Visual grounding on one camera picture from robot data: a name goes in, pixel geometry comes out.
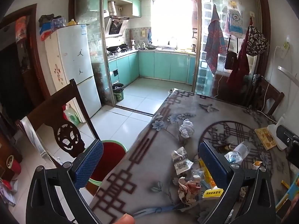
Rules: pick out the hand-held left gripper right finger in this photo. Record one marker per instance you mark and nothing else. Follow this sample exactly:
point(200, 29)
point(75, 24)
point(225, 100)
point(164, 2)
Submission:
point(215, 165)

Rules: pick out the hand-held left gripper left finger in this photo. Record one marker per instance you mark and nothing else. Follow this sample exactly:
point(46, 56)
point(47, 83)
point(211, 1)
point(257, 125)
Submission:
point(88, 165)

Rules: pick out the red bucket with green rim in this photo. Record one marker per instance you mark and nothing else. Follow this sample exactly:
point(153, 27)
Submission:
point(112, 154)

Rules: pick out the silver snack wrapper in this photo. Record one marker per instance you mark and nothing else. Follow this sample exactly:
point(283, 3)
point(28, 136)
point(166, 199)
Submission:
point(182, 163)

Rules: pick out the printed paper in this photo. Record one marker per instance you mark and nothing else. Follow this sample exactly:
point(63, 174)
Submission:
point(188, 189)

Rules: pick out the black shoulder bag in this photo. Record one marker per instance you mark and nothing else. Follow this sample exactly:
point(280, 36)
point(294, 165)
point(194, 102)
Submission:
point(230, 60)

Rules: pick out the person's left hand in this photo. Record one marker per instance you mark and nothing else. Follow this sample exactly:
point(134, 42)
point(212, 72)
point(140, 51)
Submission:
point(123, 219)

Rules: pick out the yellow snack packet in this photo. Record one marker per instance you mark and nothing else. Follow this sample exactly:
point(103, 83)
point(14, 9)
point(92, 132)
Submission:
point(205, 171)

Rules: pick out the white plastic device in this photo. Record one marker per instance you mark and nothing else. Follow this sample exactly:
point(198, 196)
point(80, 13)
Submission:
point(273, 130)

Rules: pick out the yellow patterned card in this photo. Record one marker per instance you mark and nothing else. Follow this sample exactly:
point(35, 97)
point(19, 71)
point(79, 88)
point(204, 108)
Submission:
point(265, 137)

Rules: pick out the crushed clear plastic bottle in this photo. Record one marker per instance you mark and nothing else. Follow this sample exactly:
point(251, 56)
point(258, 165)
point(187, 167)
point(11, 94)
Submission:
point(238, 151)

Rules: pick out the yellow label packaging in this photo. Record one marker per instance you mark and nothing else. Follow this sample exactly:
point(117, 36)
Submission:
point(211, 193)

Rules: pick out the carved dark wooden chair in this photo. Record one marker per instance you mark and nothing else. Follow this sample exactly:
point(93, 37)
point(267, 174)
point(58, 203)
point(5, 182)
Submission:
point(67, 140)

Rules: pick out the blue picture book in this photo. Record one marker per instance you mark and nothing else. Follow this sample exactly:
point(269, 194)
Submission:
point(292, 189)

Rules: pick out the crumpled white paper ball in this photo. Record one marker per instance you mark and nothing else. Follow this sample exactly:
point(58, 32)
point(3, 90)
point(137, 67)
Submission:
point(186, 128)

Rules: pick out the plain dark wooden chair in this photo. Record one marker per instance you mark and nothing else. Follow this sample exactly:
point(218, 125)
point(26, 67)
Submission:
point(273, 98)

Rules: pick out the green detergent bottle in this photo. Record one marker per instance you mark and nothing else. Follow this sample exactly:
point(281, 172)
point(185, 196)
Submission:
point(72, 117)

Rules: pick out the black kitchen bin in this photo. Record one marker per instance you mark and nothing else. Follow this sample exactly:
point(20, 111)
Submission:
point(118, 93)

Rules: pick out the glass sliding door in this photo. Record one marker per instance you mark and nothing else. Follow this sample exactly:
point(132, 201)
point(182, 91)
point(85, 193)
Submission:
point(98, 39)
point(208, 81)

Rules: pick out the dark red garment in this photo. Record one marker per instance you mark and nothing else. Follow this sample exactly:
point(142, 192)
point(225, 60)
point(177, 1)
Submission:
point(240, 71)

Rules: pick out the white refrigerator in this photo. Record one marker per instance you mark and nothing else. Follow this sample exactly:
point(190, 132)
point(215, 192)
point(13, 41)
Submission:
point(70, 58)

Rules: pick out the black and white patterned bag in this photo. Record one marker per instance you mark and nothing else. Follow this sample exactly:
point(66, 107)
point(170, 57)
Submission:
point(255, 40)

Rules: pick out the teal base cabinets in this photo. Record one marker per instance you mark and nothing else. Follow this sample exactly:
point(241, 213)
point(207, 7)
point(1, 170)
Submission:
point(161, 65)

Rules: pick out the dark wooden door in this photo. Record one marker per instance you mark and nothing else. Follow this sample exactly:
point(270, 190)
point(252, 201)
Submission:
point(14, 79)

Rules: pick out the black wok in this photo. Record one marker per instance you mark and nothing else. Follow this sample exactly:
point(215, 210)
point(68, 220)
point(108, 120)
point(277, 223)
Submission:
point(113, 48)

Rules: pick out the plaid towel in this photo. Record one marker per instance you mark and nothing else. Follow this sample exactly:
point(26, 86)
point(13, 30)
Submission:
point(215, 44)

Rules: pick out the blue and white hanging bag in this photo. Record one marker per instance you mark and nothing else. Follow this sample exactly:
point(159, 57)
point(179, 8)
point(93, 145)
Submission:
point(234, 22)

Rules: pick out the red and blue packet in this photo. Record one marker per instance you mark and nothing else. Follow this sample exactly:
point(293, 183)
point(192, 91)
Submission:
point(45, 31)

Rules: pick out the range hood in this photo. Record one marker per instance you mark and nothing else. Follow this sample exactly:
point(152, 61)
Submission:
point(115, 26)

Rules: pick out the small blue towel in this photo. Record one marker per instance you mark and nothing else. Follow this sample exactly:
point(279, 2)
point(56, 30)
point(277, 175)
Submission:
point(149, 35)

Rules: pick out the clear blue box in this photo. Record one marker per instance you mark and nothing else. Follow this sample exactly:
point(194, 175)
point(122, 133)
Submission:
point(58, 22)

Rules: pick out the red door poster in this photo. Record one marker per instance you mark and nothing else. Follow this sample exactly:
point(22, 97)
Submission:
point(21, 29)

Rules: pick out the dark cloth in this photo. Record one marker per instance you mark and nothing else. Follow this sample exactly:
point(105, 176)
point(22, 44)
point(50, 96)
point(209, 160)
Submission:
point(48, 18)

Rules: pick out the white wall socket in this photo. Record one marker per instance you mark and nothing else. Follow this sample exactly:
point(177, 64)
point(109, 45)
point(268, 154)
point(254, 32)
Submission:
point(285, 49)

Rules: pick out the silver exhaust duct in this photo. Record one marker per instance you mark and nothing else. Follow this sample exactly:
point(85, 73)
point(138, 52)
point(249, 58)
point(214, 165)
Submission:
point(112, 8)

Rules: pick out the teal wall cabinets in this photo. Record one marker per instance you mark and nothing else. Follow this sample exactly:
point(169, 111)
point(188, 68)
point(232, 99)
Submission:
point(135, 7)

